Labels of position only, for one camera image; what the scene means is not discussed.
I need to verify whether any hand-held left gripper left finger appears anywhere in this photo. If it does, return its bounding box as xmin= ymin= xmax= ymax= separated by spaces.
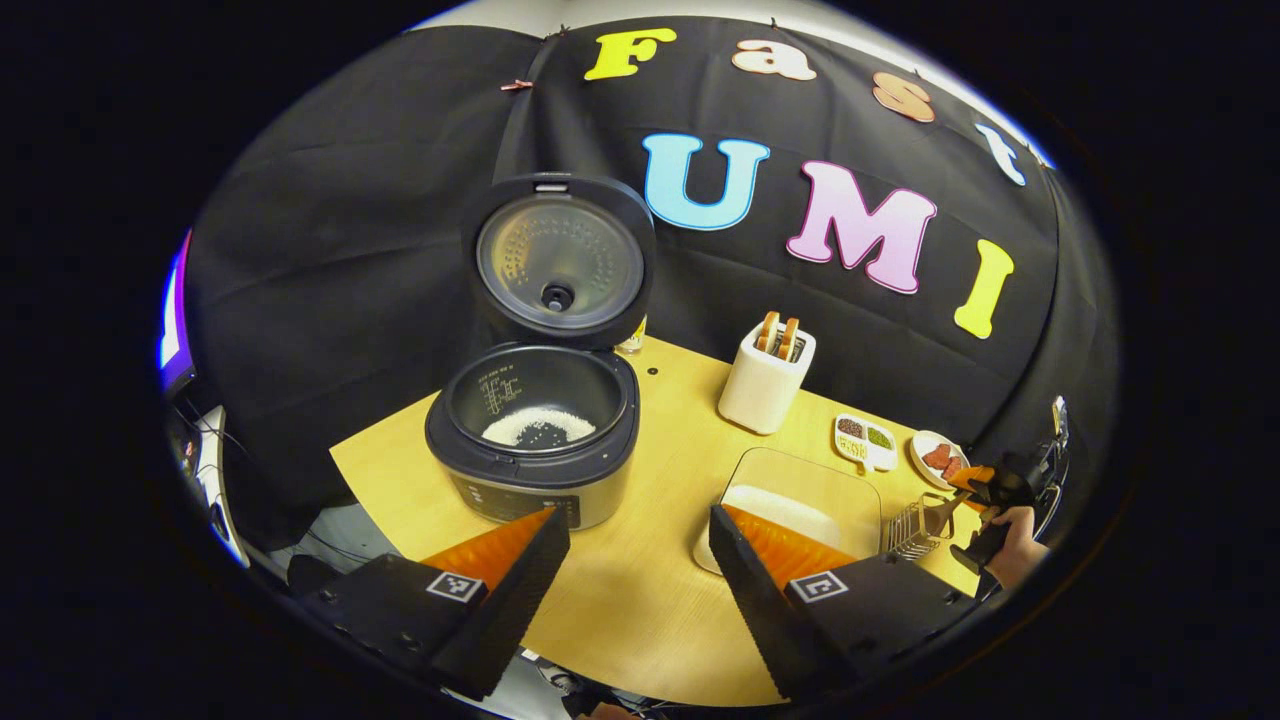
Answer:
xmin=300 ymin=505 xmax=571 ymax=701

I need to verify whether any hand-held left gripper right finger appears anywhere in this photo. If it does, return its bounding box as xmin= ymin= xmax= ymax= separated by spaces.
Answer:
xmin=708 ymin=503 xmax=976 ymax=701

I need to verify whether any wooden spoon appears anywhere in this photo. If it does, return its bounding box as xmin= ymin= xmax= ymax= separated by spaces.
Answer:
xmin=925 ymin=490 xmax=976 ymax=533

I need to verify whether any wire chopstick holder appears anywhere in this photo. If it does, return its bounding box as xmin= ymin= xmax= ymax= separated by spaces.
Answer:
xmin=885 ymin=497 xmax=953 ymax=561

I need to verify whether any dark grey rice cooker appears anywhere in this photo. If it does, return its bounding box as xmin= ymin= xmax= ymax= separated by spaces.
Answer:
xmin=425 ymin=172 xmax=658 ymax=531

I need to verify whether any clear box of rice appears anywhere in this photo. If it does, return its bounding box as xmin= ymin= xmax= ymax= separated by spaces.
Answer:
xmin=692 ymin=447 xmax=883 ymax=576

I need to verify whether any white round plate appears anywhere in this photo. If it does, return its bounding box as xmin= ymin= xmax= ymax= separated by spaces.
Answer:
xmin=910 ymin=430 xmax=969 ymax=491

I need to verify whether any white divided bean dish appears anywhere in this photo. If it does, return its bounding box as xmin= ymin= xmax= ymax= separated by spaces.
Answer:
xmin=833 ymin=413 xmax=898 ymax=473

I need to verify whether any white toaster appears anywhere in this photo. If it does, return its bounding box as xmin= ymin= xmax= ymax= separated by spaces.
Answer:
xmin=718 ymin=320 xmax=817 ymax=436

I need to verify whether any black backdrop cloth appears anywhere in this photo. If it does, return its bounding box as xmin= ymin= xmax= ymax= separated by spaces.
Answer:
xmin=180 ymin=15 xmax=1121 ymax=551

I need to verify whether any computer monitor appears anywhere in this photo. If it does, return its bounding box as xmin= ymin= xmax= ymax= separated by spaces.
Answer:
xmin=158 ymin=228 xmax=197 ymax=397

